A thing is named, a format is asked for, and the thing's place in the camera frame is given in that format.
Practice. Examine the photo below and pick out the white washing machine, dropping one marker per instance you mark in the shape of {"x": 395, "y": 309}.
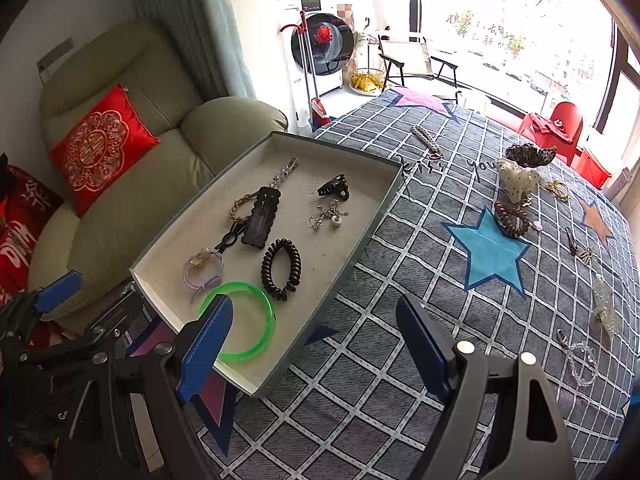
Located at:
{"x": 310, "y": 70}

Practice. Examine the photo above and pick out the grey shallow box tray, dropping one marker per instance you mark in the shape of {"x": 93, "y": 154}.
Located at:
{"x": 320, "y": 270}

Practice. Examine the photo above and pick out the leopard print scrunchie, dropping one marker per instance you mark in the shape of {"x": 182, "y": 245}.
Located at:
{"x": 530, "y": 155}

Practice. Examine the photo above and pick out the beige folding chair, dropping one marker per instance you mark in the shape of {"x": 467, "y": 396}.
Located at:
{"x": 405, "y": 60}

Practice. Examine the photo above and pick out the red plastic chair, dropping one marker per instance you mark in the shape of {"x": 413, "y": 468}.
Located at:
{"x": 555, "y": 127}

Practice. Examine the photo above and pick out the grey wall plate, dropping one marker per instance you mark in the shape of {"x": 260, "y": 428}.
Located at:
{"x": 54, "y": 60}

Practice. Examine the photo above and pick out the beige sofa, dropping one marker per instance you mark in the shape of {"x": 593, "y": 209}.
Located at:
{"x": 125, "y": 220}

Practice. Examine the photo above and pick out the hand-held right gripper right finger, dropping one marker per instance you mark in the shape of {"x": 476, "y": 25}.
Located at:
{"x": 425, "y": 345}

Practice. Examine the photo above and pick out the brown checkered board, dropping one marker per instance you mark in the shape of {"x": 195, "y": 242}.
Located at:
{"x": 346, "y": 20}

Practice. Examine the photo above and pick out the green translucent bangle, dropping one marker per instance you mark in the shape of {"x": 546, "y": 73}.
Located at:
{"x": 267, "y": 330}

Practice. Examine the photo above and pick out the small clear claw clip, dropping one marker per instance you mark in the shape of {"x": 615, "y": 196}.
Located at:
{"x": 600, "y": 285}

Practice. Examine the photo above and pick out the black hair claw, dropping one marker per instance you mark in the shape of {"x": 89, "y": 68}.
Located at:
{"x": 260, "y": 217}

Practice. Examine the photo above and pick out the red bucket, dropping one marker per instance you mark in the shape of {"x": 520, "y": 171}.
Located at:
{"x": 592, "y": 165}

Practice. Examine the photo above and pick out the large clear claw clip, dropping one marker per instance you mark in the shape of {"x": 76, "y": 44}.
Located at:
{"x": 607, "y": 320}

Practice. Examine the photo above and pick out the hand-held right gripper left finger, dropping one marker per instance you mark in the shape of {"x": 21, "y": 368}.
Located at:
{"x": 205, "y": 347}

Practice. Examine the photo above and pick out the grey checked star tablecloth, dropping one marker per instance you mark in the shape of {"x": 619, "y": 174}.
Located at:
{"x": 400, "y": 260}

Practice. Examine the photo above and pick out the cream polka dot scrunchie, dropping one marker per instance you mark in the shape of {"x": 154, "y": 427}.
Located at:
{"x": 517, "y": 180}

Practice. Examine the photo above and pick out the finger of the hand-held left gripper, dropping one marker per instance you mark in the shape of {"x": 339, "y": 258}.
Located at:
{"x": 120, "y": 315}
{"x": 60, "y": 287}

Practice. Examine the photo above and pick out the red embroidered cushion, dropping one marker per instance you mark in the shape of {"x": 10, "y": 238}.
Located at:
{"x": 100, "y": 150}

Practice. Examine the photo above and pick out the crystal hair clip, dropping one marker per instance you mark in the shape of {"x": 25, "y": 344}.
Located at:
{"x": 285, "y": 172}

